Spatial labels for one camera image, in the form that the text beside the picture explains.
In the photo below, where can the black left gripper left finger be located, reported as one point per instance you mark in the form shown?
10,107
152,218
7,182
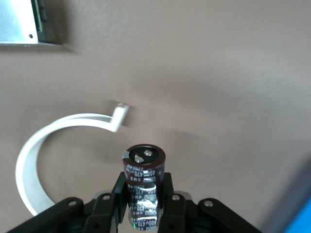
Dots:
97,213

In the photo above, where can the dark brown electrolytic capacitor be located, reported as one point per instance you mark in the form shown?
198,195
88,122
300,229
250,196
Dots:
143,184

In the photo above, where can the brown table mat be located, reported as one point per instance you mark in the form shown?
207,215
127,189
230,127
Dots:
218,72

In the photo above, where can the blue plastic tray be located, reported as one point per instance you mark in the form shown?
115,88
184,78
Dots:
303,223

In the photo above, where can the white curved plastic bracket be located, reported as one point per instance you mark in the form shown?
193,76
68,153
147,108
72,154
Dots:
26,155

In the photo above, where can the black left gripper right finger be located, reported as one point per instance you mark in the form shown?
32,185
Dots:
189,216

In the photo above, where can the aluminium plate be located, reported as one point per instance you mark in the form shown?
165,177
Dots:
14,21

